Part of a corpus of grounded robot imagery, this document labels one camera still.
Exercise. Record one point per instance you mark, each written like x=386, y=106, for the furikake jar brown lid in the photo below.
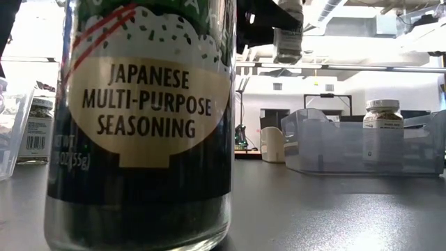
x=139, y=139

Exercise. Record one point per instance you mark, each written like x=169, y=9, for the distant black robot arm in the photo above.
x=240, y=137

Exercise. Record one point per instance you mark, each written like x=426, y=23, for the black gantry frame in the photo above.
x=327, y=95

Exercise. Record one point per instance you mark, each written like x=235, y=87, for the silver ceiling duct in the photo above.
x=327, y=12

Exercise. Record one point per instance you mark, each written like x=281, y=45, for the white plastic bin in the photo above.
x=271, y=146

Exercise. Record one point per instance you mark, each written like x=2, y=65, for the bagel seasoning jar white lid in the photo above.
x=287, y=42
x=383, y=115
x=35, y=139

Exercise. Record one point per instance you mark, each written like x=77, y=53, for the clear plastic bin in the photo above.
x=14, y=146

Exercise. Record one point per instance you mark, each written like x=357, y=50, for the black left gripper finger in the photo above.
x=268, y=21

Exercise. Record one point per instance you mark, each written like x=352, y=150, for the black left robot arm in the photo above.
x=7, y=21

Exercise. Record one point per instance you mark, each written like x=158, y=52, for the grey translucent plastic bin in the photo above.
x=313, y=150

